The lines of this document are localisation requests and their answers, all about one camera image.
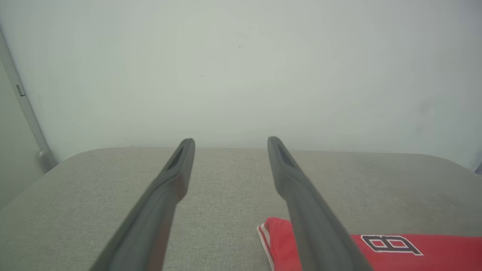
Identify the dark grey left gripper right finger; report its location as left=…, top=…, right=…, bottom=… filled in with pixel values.
left=267, top=136, right=373, bottom=271

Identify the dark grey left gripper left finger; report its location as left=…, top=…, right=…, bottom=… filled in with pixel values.
left=88, top=138, right=195, bottom=271

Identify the red and white baseball jersey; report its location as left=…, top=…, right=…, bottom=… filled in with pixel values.
left=257, top=217, right=482, bottom=271

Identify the grey metal wall rail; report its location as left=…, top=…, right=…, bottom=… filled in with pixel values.
left=0, top=26, right=58, bottom=172

